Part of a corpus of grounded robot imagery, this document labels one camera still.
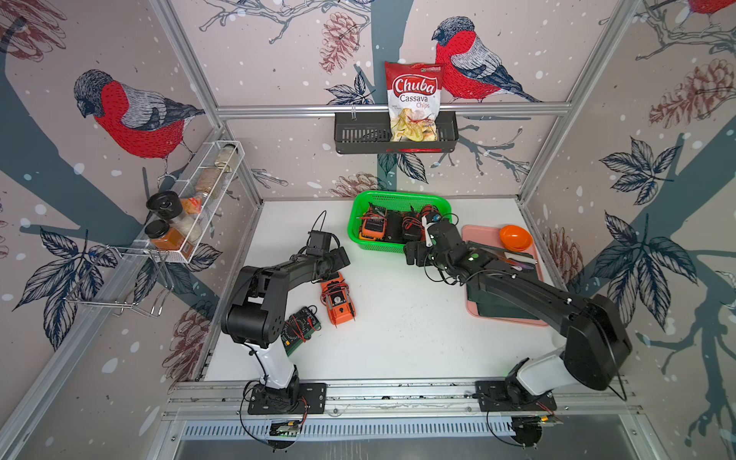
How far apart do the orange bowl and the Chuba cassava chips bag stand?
47 centimetres

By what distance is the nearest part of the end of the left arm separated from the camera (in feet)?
2.50

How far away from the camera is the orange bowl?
1027 mm
